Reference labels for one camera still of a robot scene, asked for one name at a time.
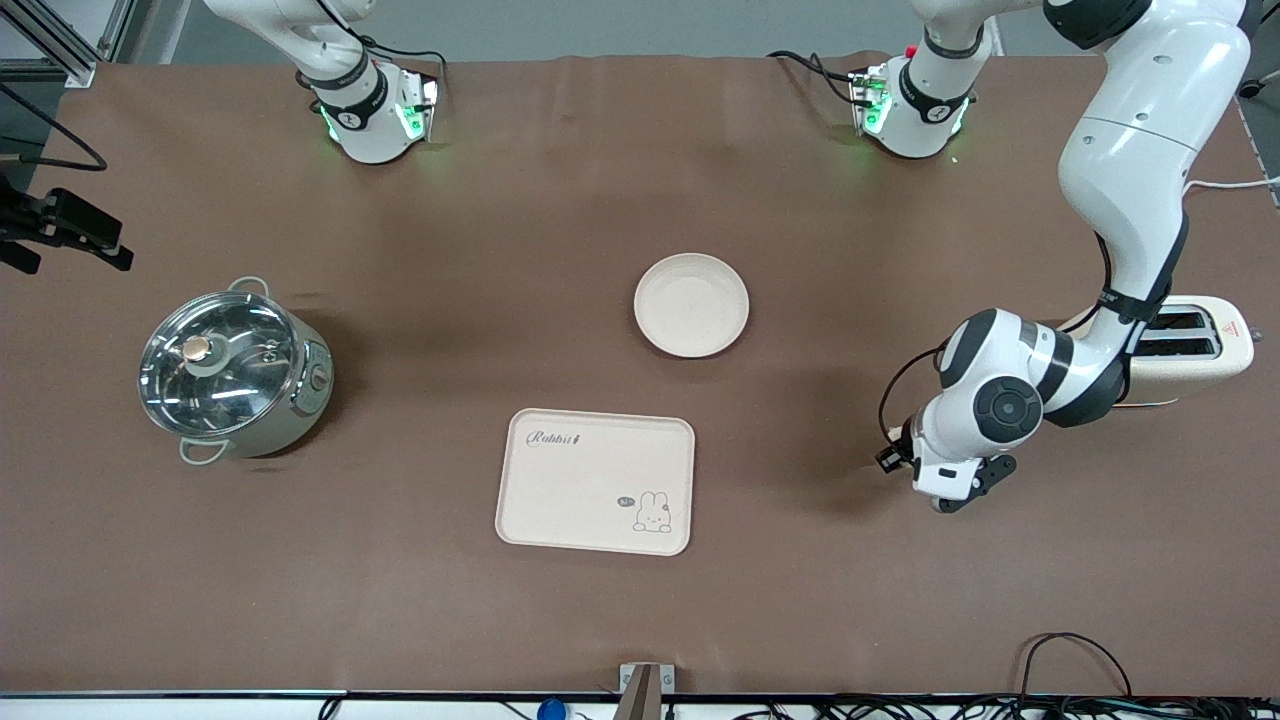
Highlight round cream plate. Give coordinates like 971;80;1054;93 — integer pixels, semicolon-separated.
634;253;750;360

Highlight glass pot lid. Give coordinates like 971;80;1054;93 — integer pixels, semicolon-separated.
138;290;302;441

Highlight cream two-slot toaster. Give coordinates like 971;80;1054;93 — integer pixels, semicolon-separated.
1058;295;1263;409

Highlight cream rabbit print tray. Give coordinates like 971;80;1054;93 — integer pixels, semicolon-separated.
495;408;696;557

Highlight brown table mat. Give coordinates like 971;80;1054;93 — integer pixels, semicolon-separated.
0;52;1280;697

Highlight aluminium frame profile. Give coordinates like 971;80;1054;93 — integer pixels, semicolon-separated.
0;0;137;90

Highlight black looped cable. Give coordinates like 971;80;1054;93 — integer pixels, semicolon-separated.
1018;632;1134;701

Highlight black cable bundle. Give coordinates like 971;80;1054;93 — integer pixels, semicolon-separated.
700;695;1280;720

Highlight black arm base cable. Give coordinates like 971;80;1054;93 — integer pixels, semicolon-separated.
767;49;863;107
345;0;449;97

